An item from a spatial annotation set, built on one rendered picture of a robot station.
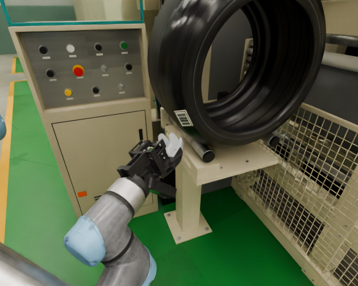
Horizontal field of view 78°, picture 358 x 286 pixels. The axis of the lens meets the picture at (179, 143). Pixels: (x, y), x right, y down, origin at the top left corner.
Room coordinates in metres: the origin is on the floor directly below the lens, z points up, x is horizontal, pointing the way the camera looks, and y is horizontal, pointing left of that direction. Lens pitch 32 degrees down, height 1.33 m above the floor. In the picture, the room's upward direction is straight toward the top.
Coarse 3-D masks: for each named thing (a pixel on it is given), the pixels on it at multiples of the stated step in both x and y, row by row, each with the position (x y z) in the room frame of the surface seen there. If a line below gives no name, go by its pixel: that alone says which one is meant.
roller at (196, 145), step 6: (180, 132) 0.81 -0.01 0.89; (186, 138) 0.74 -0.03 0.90; (192, 138) 0.71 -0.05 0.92; (192, 144) 0.69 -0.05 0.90; (198, 144) 0.66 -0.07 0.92; (204, 144) 0.66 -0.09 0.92; (198, 150) 0.64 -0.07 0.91; (204, 150) 0.62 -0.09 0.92; (210, 150) 0.62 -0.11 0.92; (204, 156) 0.60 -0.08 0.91; (210, 156) 0.61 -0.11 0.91
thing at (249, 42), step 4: (248, 40) 1.23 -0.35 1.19; (252, 40) 1.21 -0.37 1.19; (248, 44) 1.23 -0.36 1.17; (252, 44) 1.20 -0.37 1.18; (244, 48) 1.23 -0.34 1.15; (248, 48) 1.22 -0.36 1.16; (252, 48) 1.20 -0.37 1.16; (244, 52) 1.23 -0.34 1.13; (248, 52) 1.20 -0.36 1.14; (244, 56) 1.23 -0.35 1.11; (248, 56) 1.22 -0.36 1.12; (244, 60) 1.23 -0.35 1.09; (248, 60) 1.21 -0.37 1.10; (244, 64) 1.22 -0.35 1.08; (248, 64) 1.20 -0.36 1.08; (244, 68) 1.23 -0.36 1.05; (244, 72) 1.22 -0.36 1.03; (240, 76) 1.23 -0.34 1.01; (240, 80) 1.23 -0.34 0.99
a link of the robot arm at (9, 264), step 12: (0, 252) 0.17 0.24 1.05; (12, 252) 0.18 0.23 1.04; (0, 264) 0.16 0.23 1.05; (12, 264) 0.16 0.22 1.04; (24, 264) 0.17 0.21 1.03; (36, 264) 0.18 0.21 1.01; (0, 276) 0.15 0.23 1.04; (12, 276) 0.15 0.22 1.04; (24, 276) 0.16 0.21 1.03; (36, 276) 0.16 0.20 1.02; (48, 276) 0.17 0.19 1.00
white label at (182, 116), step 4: (176, 112) 0.59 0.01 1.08; (180, 112) 0.58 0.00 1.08; (184, 112) 0.57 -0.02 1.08; (176, 116) 0.59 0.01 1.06; (180, 116) 0.59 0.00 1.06; (184, 116) 0.58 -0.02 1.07; (188, 116) 0.57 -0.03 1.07; (180, 120) 0.59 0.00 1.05; (184, 120) 0.58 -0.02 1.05; (188, 120) 0.58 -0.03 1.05; (184, 124) 0.59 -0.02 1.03; (188, 124) 0.58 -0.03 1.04; (192, 124) 0.58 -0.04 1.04
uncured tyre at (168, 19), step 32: (192, 0) 0.61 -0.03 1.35; (224, 0) 0.60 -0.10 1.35; (256, 0) 0.94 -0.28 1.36; (288, 0) 0.85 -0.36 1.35; (320, 0) 0.74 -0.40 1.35; (160, 32) 0.68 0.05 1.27; (192, 32) 0.58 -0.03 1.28; (256, 32) 0.96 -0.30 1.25; (288, 32) 0.90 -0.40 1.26; (320, 32) 0.72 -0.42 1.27; (160, 64) 0.62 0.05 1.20; (192, 64) 0.57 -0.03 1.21; (256, 64) 0.97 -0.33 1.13; (288, 64) 0.89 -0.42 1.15; (320, 64) 0.74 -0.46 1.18; (160, 96) 0.66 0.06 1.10; (192, 96) 0.57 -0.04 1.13; (224, 96) 0.95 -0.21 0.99; (256, 96) 0.93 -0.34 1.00; (288, 96) 0.81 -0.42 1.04; (192, 128) 0.59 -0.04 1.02; (224, 128) 0.81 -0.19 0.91; (256, 128) 0.67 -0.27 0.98
